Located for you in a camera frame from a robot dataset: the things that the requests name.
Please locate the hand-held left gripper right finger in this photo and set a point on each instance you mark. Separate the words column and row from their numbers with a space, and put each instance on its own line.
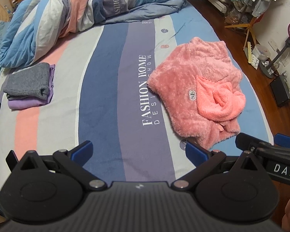
column 194, row 152

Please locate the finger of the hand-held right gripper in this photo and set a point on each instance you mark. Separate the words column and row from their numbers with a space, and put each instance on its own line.
column 287, row 142
column 246, row 142

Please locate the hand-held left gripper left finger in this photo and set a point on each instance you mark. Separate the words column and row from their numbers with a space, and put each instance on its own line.
column 83, row 149

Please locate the salmon pink fleece pants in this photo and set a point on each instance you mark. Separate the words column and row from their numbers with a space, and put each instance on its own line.
column 220, row 108

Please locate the pink fluffy jacket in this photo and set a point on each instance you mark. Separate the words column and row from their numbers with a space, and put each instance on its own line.
column 178, row 77

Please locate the black box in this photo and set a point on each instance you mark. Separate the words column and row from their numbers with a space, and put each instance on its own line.
column 281, row 91

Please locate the folded purple garment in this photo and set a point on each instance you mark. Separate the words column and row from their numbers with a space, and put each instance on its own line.
column 26, row 104

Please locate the striped bed sheet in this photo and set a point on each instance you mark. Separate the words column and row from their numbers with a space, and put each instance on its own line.
column 106, row 77

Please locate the folded grey sweater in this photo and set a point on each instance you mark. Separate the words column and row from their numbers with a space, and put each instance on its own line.
column 26, row 79

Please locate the white plastic container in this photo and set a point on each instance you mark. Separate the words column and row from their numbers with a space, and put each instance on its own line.
column 261, row 52

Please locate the yellow drying rack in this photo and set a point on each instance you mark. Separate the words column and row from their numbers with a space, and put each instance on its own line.
column 248, row 32

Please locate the striped quilt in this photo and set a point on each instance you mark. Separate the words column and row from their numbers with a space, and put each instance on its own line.
column 38, row 29

